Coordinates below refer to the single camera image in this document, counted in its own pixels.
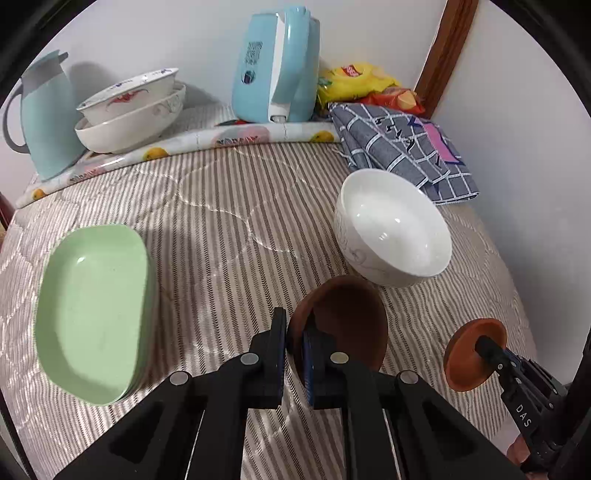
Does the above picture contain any light blue thermos jug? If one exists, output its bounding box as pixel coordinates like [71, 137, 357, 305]
[2, 50, 88, 182]

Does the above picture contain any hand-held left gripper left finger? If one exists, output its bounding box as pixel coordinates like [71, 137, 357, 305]
[53, 307, 288, 480]

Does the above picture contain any striped quilted tablecloth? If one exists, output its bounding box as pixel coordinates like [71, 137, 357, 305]
[0, 104, 539, 480]

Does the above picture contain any light blue electric kettle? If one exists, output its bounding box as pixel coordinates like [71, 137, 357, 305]
[231, 6, 321, 124]

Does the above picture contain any person's right hand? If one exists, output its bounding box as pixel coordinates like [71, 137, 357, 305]
[507, 434, 536, 474]

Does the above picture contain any brown wooden door frame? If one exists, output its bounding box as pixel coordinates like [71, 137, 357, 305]
[414, 0, 479, 118]

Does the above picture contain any large white patterned bowl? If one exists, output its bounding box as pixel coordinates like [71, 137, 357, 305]
[74, 83, 187, 154]

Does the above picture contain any red chip bag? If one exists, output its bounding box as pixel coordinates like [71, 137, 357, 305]
[360, 87, 426, 116]

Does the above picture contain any grey checkered cloth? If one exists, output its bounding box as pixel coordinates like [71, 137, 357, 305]
[329, 102, 479, 206]

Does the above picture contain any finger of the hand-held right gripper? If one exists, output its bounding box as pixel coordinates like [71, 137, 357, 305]
[505, 348, 570, 416]
[477, 335, 539, 444]

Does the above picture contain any yellow chip bag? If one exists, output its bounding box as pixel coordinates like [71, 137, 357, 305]
[316, 62, 402, 112]

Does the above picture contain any plain white bowl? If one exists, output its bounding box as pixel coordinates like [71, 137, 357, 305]
[334, 168, 452, 288]

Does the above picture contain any floral white bowl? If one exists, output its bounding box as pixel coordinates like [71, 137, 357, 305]
[76, 68, 179, 125]

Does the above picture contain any small brown bowl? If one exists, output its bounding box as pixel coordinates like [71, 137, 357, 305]
[286, 275, 389, 374]
[443, 318, 508, 392]

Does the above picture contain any green plate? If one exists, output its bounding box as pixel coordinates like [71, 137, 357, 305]
[34, 224, 155, 407]

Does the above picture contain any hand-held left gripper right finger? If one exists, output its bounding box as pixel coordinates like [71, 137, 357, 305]
[302, 318, 527, 480]

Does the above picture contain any rolled fruit-print mat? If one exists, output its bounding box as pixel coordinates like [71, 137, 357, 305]
[15, 104, 345, 209]

